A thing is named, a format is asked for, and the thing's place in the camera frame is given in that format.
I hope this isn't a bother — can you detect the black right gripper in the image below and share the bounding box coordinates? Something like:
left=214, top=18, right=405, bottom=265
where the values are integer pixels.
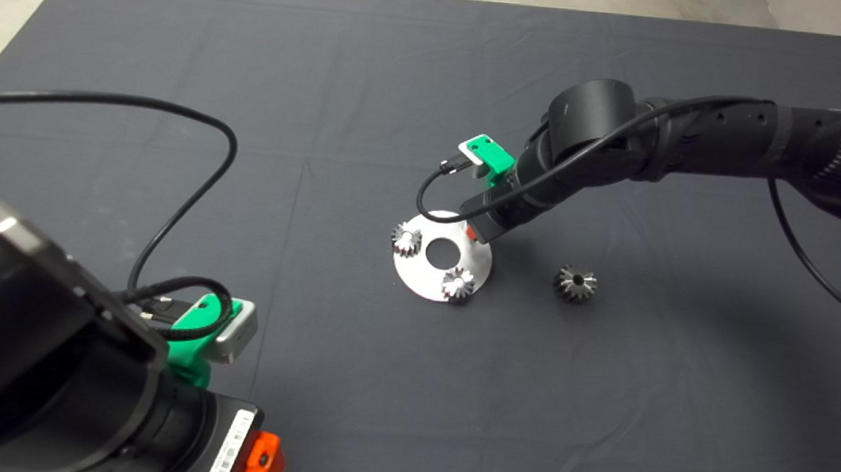
left=458, top=183, right=537, bottom=248

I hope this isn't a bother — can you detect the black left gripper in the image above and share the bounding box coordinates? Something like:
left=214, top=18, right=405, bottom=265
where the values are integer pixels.
left=193, top=391, right=290, bottom=472

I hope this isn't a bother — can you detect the large steel bevel gear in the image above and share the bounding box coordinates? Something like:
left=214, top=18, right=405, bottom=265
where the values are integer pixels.
left=551, top=262, right=600, bottom=307

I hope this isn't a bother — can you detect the small steel gear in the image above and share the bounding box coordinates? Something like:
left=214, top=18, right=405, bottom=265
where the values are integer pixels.
left=390, top=221, right=424, bottom=260
left=439, top=265, right=477, bottom=306

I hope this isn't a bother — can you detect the round metal plate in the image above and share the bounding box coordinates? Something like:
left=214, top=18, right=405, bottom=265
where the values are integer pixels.
left=390, top=209, right=496, bottom=307

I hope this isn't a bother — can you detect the dark grey table cloth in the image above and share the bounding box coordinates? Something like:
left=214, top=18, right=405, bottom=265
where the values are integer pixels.
left=0, top=0, right=841, bottom=472

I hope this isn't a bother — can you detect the black right camera cable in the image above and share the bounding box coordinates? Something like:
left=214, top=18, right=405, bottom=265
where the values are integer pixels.
left=409, top=72, right=841, bottom=335

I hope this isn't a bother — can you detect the black camera cable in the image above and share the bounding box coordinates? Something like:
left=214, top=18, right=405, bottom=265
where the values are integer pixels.
left=409, top=72, right=841, bottom=335
left=0, top=85, right=250, bottom=347

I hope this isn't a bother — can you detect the green right camera mount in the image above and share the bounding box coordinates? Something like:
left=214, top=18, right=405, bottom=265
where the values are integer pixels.
left=467, top=133, right=518, bottom=191

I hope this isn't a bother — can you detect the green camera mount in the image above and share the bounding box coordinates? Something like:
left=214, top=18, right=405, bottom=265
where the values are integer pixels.
left=165, top=293, right=244, bottom=391
left=467, top=133, right=518, bottom=191

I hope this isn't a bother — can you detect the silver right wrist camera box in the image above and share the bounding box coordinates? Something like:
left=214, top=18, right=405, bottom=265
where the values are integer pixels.
left=457, top=134, right=491, bottom=169

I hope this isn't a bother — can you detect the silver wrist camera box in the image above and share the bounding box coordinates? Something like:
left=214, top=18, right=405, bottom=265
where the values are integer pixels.
left=208, top=297, right=260, bottom=367
left=457, top=134, right=491, bottom=169

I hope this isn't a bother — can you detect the green left camera mount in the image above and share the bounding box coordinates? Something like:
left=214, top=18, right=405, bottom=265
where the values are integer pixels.
left=165, top=293, right=244, bottom=391

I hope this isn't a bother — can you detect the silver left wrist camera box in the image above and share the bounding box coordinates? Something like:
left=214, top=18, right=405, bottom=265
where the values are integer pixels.
left=208, top=297, right=260, bottom=367

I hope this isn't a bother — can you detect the black left camera cable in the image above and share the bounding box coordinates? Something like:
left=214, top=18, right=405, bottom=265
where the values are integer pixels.
left=0, top=85, right=250, bottom=347

